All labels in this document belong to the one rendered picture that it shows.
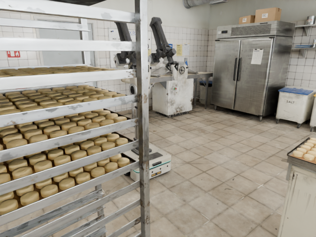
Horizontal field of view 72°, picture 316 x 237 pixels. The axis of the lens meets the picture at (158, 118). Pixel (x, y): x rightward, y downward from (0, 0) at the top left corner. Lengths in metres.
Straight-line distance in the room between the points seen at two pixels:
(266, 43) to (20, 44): 4.70
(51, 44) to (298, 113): 4.84
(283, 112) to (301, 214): 3.74
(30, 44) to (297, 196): 1.53
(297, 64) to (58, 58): 5.01
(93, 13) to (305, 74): 5.28
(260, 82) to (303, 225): 3.74
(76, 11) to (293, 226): 1.63
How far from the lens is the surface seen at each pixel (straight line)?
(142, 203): 0.98
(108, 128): 0.76
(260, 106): 5.13
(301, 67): 5.73
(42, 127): 0.85
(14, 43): 0.64
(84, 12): 0.71
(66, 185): 0.81
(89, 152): 0.81
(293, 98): 5.12
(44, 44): 0.66
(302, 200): 1.62
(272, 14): 5.27
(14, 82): 0.64
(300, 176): 1.55
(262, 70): 5.05
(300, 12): 5.85
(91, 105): 0.71
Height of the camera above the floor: 1.48
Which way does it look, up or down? 17 degrees down
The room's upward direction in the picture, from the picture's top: straight up
